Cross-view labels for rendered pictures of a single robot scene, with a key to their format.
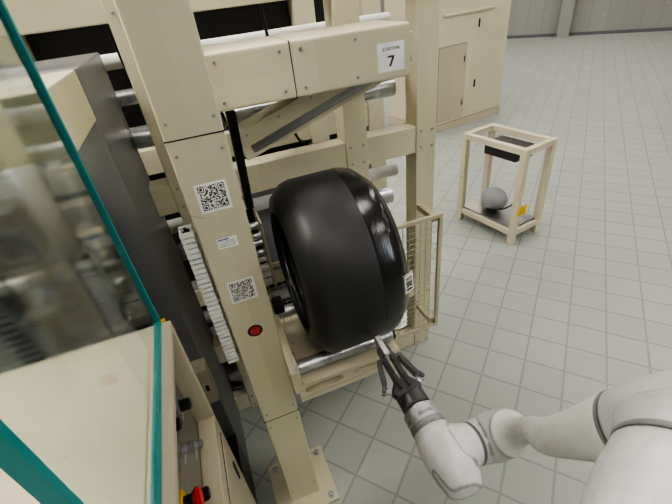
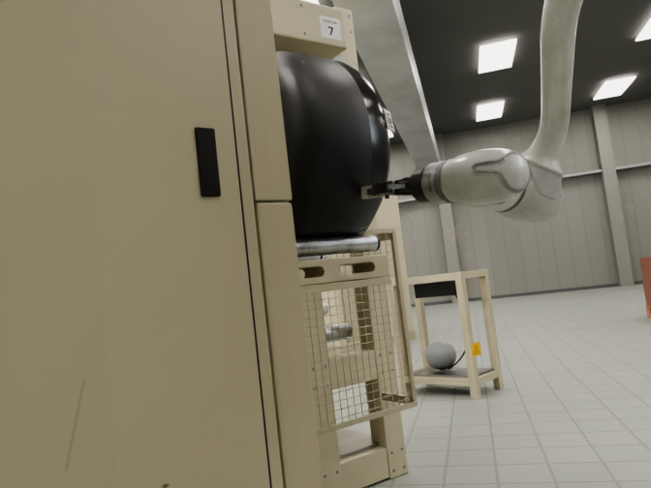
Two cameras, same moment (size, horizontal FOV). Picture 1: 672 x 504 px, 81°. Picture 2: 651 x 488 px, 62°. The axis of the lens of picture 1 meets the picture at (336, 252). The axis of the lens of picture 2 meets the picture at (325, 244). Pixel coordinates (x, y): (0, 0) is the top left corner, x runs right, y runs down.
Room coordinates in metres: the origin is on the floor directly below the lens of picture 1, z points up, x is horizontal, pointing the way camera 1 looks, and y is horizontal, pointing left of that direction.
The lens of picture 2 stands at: (-0.40, 0.42, 0.79)
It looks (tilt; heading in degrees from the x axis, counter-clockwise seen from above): 5 degrees up; 342
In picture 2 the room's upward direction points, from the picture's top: 7 degrees counter-clockwise
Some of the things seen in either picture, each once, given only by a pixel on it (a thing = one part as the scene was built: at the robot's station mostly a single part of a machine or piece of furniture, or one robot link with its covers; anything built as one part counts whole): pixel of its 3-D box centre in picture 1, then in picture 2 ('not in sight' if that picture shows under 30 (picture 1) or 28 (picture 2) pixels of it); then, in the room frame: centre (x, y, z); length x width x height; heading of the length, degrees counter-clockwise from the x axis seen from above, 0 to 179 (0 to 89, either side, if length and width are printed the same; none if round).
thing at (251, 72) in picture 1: (304, 61); (255, 29); (1.35, 0.02, 1.71); 0.61 x 0.25 x 0.15; 107
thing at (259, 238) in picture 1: (242, 253); not in sight; (1.33, 0.37, 1.05); 0.20 x 0.15 x 0.30; 107
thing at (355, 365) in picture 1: (346, 363); (324, 271); (0.89, 0.01, 0.84); 0.36 x 0.09 x 0.06; 107
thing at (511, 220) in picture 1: (501, 182); (443, 332); (2.93, -1.44, 0.40); 0.60 x 0.35 x 0.80; 27
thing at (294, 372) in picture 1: (282, 340); not in sight; (0.98, 0.22, 0.90); 0.40 x 0.03 x 0.10; 17
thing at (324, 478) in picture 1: (302, 481); not in sight; (0.93, 0.29, 0.01); 0.27 x 0.27 x 0.02; 17
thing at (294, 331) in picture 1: (333, 343); (297, 289); (1.03, 0.05, 0.80); 0.37 x 0.36 x 0.02; 17
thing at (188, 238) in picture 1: (213, 300); not in sight; (0.88, 0.36, 1.19); 0.05 x 0.04 x 0.48; 17
